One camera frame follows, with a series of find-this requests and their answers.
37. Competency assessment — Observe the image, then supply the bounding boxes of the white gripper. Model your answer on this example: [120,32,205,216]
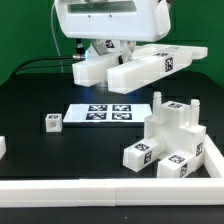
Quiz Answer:
[55,0,171,64]

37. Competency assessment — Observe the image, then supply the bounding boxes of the white long front beam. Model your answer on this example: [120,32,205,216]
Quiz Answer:
[107,51,192,94]

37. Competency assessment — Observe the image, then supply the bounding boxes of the white long beam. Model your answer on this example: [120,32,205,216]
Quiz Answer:
[107,51,192,94]
[72,54,119,87]

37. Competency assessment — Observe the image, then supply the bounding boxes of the white long back beam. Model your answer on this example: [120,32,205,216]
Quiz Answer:
[72,54,119,87]

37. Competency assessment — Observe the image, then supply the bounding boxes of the white chair seat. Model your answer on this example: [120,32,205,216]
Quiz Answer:
[144,92,206,170]

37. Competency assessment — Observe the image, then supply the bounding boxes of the white tagged block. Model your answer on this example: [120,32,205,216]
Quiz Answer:
[45,114,62,132]

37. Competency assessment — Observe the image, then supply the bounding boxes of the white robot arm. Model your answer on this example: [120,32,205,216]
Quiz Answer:
[54,0,171,86]

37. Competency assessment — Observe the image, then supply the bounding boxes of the white marker tag board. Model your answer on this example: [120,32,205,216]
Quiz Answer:
[63,104,152,124]

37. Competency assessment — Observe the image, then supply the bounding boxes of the white block at left edge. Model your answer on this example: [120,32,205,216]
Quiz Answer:
[0,136,6,159]

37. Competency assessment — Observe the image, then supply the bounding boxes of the white L-shaped fence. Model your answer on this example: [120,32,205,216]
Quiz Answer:
[0,137,224,208]

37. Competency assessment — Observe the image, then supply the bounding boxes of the black cables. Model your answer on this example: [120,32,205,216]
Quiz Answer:
[9,54,86,79]

